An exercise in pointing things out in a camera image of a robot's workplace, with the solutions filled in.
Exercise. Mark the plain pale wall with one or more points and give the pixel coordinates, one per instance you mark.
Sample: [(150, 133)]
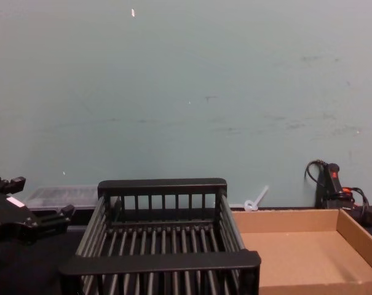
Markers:
[(185, 92)]

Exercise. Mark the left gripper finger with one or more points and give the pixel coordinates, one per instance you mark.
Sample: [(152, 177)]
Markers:
[(55, 222), (10, 184)]

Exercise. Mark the black rack with steel bars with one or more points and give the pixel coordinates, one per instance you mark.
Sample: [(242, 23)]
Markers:
[(161, 264)]

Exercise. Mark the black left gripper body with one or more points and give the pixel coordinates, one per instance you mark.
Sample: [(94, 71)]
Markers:
[(10, 221)]

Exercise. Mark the shallow brown cardboard tray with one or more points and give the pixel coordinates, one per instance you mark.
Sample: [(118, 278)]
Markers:
[(299, 255)]

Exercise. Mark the clear plastic case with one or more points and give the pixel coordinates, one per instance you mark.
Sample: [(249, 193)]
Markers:
[(62, 196)]

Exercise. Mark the small white three-armed plastic piece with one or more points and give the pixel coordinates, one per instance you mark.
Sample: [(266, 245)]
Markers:
[(255, 202)]

